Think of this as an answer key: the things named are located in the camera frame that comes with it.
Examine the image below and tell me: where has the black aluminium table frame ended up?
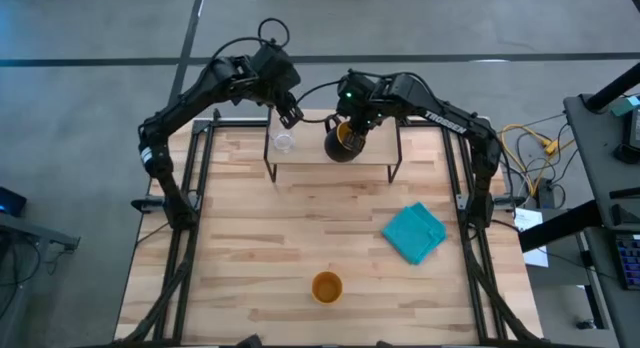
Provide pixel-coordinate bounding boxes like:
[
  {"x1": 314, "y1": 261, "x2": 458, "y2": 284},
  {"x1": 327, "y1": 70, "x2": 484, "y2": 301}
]
[{"x1": 113, "y1": 107, "x2": 547, "y2": 348}]

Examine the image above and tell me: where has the tall orange plastic cup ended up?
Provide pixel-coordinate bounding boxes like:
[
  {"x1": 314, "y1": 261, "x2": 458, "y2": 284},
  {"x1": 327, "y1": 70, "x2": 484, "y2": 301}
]
[{"x1": 310, "y1": 270, "x2": 345, "y2": 306}]

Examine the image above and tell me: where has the black keyboard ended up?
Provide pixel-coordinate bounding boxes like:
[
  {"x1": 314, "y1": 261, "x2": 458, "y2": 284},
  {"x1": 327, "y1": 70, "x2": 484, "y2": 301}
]
[{"x1": 614, "y1": 234, "x2": 640, "y2": 292}]

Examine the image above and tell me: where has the white paper sheet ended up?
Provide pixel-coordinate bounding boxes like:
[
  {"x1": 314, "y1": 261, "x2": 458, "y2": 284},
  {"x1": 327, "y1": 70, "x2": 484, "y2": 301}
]
[{"x1": 513, "y1": 206, "x2": 550, "y2": 269}]

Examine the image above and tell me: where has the grey desk with equipment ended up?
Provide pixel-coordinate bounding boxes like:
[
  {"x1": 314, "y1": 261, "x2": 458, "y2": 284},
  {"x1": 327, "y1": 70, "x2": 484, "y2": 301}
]
[{"x1": 517, "y1": 61, "x2": 640, "y2": 348}]

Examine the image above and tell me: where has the round black mug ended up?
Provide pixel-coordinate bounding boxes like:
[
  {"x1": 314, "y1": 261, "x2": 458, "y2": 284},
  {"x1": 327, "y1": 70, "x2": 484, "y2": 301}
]
[{"x1": 323, "y1": 114, "x2": 370, "y2": 164}]

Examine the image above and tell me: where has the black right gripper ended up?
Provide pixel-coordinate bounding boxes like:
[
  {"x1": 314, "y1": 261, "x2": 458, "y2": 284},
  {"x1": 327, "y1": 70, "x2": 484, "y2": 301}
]
[{"x1": 336, "y1": 72, "x2": 387, "y2": 152}]

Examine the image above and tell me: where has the folded teal cloth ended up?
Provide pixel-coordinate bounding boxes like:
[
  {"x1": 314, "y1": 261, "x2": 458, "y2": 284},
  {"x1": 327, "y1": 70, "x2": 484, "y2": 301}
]
[{"x1": 380, "y1": 201, "x2": 448, "y2": 266}]

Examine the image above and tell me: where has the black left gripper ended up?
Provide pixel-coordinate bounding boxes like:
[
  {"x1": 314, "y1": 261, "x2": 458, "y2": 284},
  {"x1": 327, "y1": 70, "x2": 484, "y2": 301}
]
[{"x1": 248, "y1": 41, "x2": 305, "y2": 130}]

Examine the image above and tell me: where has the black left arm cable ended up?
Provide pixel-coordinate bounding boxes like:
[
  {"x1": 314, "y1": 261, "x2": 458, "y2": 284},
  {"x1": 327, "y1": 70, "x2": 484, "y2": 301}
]
[{"x1": 208, "y1": 16, "x2": 292, "y2": 62}]

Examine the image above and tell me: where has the grey side desk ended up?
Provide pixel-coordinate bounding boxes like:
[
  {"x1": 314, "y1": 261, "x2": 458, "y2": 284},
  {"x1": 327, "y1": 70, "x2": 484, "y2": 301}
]
[{"x1": 0, "y1": 185, "x2": 82, "y2": 348}]

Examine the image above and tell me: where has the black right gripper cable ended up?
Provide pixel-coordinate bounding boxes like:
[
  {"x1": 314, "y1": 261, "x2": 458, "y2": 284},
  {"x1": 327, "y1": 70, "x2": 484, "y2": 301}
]
[{"x1": 293, "y1": 76, "x2": 351, "y2": 125}]

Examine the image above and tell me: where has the wooden shelf with black frame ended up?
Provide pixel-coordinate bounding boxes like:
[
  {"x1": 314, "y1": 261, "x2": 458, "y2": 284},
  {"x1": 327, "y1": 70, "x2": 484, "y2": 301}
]
[{"x1": 262, "y1": 107, "x2": 404, "y2": 185}]

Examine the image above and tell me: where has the yellow cable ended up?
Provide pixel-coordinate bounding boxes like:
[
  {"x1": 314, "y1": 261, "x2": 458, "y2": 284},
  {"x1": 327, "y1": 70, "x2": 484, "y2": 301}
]
[{"x1": 498, "y1": 122, "x2": 577, "y2": 198}]

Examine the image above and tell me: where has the small clear plastic cup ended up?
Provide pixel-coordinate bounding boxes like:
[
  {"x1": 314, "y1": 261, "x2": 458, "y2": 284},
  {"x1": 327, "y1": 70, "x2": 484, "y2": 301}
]
[{"x1": 271, "y1": 129, "x2": 296, "y2": 155}]

